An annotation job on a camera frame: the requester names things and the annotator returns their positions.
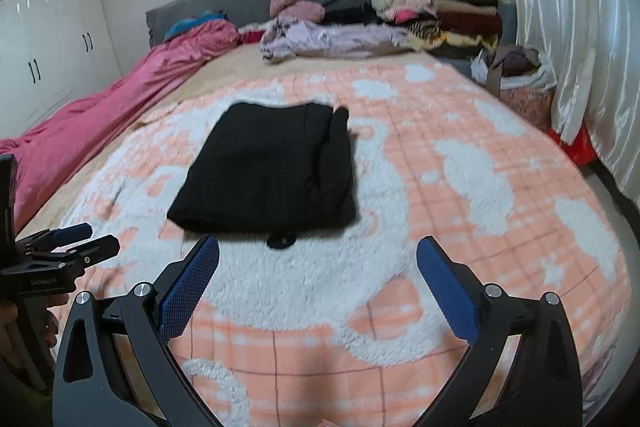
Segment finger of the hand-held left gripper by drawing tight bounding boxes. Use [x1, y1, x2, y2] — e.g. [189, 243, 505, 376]
[30, 234, 121, 269]
[15, 223, 94, 254]

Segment person's left hand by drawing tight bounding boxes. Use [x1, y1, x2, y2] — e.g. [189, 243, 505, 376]
[0, 293, 70, 370]

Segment crumpled lilac garment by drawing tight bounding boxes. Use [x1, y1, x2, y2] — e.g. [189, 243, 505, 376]
[260, 19, 416, 65]

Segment blue teal cloth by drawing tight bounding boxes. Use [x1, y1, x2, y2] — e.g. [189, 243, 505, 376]
[164, 11, 226, 40]

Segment white bag of clothes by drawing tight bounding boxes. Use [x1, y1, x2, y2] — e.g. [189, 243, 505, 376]
[472, 44, 558, 92]

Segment stack of folded clothes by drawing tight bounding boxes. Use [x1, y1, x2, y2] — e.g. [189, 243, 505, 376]
[370, 0, 511, 58]

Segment peach and white plaid blanket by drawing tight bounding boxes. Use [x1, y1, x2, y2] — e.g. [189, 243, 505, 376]
[30, 59, 633, 427]

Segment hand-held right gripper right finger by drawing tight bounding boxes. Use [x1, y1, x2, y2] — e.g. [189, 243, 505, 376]
[416, 236, 585, 427]

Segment pink quilt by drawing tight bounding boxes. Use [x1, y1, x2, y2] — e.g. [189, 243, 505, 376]
[0, 19, 242, 228]

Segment black folded garment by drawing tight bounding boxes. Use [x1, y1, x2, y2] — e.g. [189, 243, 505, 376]
[322, 4, 376, 26]

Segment black sweater with orange cuffs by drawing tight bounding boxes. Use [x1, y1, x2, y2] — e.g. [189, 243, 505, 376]
[166, 102, 358, 251]

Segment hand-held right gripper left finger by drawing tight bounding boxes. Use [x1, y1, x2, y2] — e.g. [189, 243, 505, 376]
[52, 234, 221, 427]

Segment red bag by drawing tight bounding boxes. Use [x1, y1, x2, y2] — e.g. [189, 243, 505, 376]
[545, 123, 597, 166]

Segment white wardrobe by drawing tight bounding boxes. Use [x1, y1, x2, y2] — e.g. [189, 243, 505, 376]
[0, 0, 123, 140]

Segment white satin curtain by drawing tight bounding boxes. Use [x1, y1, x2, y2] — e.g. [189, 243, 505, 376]
[492, 0, 640, 208]

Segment pink floral storage box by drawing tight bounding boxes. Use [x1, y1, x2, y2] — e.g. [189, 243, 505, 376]
[497, 84, 557, 130]

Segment pink fluffy garment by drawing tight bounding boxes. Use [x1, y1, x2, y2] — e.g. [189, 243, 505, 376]
[270, 0, 326, 24]

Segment grey blue cushion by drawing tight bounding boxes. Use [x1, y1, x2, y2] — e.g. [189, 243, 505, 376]
[497, 1, 518, 50]

